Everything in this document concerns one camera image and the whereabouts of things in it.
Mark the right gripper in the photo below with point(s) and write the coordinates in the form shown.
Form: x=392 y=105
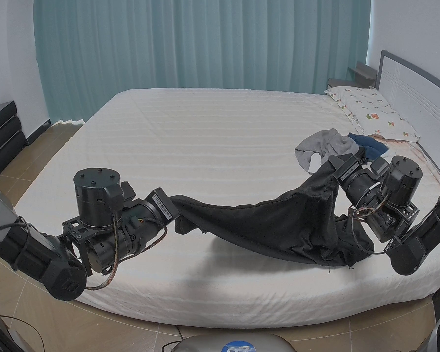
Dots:
x=359 y=185

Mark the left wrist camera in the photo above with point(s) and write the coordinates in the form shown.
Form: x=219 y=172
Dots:
x=128 y=193

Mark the black chest of drawers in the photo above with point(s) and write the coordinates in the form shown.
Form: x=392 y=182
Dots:
x=2 y=138

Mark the pile of clothes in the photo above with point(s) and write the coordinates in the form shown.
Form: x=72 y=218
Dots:
x=326 y=143

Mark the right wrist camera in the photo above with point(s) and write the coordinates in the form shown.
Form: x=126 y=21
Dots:
x=379 y=167

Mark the blue-green curtain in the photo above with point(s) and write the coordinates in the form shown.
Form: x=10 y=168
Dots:
x=205 y=31

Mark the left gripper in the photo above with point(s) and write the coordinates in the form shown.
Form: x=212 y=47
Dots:
x=132 y=233

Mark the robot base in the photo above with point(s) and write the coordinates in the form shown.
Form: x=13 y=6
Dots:
x=205 y=345

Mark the bed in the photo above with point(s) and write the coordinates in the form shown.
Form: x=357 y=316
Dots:
x=205 y=141

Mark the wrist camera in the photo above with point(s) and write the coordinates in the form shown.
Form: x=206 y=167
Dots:
x=379 y=167
x=128 y=193

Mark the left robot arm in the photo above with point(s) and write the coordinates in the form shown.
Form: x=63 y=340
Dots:
x=40 y=259

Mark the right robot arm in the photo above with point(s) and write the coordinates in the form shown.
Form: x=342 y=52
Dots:
x=407 y=182

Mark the white printed pillow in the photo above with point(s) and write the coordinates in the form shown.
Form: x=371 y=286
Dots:
x=374 y=112

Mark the black T-shirt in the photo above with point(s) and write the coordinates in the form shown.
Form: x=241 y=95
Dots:
x=278 y=226

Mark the grey bedside table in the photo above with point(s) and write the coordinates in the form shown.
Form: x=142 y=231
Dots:
x=363 y=71

